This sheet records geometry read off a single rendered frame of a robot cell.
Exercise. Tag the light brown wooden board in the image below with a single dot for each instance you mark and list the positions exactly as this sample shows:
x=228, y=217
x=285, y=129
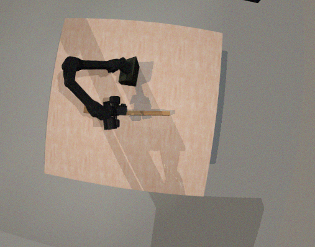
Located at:
x=137, y=112

